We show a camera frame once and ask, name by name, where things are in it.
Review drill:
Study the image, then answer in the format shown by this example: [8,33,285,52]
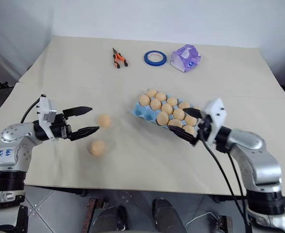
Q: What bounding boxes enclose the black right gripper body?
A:
[196,113,215,144]

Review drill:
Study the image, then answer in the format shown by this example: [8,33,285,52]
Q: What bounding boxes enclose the rusty metal bracket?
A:
[217,214,233,233]
[85,198,103,233]

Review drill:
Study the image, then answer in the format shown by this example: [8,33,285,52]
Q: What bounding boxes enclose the blue tape roll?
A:
[142,50,168,67]

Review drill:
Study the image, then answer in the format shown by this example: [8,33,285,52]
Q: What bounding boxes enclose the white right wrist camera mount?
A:
[201,98,229,147]

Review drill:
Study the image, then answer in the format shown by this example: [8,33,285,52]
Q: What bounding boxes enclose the orange black pliers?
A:
[111,47,129,69]

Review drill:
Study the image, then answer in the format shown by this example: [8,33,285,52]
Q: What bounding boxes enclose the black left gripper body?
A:
[49,113,73,141]

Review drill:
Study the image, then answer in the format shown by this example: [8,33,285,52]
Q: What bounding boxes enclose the dark rounded shape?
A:
[96,205,129,233]
[152,197,185,233]

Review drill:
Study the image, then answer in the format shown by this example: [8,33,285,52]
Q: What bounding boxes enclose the purple tissue pack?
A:
[170,44,202,74]

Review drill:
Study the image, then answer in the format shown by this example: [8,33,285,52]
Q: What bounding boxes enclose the blue egg carton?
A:
[131,89,202,137]

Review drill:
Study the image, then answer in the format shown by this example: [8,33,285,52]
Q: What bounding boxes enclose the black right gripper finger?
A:
[183,108,203,120]
[167,125,199,147]

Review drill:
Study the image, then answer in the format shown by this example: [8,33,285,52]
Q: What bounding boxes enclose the thin white cable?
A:
[184,212,219,231]

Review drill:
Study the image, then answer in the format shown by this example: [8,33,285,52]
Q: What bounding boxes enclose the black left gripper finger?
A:
[69,126,101,142]
[62,106,94,120]

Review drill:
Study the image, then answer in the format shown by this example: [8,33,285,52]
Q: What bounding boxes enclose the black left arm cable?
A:
[20,93,48,123]

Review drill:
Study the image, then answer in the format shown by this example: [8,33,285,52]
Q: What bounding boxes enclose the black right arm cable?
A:
[226,150,245,199]
[200,135,253,233]

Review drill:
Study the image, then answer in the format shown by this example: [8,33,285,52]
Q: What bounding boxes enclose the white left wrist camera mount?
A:
[35,96,58,127]

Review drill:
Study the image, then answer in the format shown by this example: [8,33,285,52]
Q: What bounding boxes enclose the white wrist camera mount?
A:
[201,98,229,147]
[35,96,58,127]

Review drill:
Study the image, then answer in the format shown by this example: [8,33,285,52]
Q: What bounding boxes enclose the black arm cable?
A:
[20,93,48,123]
[200,135,253,233]
[226,150,245,199]

